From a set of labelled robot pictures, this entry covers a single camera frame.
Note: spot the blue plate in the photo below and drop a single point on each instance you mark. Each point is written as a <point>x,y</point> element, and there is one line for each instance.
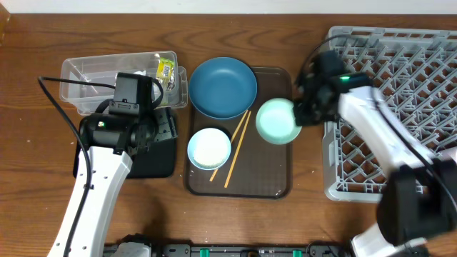
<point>223,88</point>

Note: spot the wooden chopstick left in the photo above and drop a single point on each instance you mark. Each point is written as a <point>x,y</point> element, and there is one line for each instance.
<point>232,138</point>

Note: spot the yellow green wrapper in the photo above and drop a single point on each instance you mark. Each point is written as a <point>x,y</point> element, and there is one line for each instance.
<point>165,73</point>

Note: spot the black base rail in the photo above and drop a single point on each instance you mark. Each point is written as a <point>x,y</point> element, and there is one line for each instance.
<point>186,248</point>

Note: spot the white tissue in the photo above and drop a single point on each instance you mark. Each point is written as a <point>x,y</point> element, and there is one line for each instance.
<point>143,73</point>

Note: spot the mint green bowl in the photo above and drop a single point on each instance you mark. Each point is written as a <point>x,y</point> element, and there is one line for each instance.
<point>276,123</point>

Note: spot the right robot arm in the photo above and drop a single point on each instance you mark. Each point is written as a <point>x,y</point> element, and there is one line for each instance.
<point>418,202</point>

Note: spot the light blue bowl with rice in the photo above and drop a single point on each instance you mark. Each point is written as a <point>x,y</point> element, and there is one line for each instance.
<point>209,149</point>

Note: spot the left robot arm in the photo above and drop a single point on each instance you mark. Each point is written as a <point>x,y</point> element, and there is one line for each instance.
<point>88,215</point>

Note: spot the pink white cup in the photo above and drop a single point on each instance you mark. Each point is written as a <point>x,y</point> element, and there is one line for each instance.
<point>448,154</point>

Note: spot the grey dishwasher rack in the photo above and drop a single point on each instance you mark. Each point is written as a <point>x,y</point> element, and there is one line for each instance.
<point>415,70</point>

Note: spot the brown serving tray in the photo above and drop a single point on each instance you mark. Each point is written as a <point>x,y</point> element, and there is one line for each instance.
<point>262,170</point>

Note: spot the black tray bin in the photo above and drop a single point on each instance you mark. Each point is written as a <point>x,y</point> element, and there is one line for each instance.
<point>116,146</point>

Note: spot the wooden chopstick right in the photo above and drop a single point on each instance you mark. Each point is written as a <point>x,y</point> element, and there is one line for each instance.
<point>235,157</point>

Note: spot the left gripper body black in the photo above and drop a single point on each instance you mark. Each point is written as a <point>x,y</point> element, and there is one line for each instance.
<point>149,127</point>

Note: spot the wooden chopstick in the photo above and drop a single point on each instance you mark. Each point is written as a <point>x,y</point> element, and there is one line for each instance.
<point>232,138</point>
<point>235,157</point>

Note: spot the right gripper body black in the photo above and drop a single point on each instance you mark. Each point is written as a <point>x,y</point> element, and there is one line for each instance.
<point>316,111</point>

